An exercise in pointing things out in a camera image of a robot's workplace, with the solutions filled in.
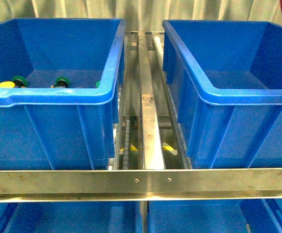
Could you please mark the blue bin with buttons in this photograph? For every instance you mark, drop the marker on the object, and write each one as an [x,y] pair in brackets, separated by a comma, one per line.
[44,128]

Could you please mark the white roller track left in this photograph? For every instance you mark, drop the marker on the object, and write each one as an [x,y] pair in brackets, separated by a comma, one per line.
[126,145]

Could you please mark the white roller track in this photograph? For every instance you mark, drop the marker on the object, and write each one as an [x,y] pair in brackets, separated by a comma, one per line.
[159,52]
[126,145]

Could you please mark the white roller track right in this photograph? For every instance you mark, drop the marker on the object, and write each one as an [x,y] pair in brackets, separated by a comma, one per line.
[159,52]

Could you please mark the empty blue target bin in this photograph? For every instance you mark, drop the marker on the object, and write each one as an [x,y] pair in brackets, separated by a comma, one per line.
[225,78]

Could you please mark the grey corrugated back curtain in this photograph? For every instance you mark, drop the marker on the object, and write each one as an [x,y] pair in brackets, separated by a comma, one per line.
[144,15]

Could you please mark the blue lower bin left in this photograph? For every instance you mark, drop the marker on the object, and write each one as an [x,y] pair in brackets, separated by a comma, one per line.
[70,217]

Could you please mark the blue lower bin right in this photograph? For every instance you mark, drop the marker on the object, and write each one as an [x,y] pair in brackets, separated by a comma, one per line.
[216,216]

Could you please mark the steel centre divider rail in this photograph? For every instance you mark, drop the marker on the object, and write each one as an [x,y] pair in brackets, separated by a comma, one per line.
[152,156]

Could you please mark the steel front shelf rail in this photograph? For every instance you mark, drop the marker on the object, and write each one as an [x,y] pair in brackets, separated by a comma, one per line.
[114,185]

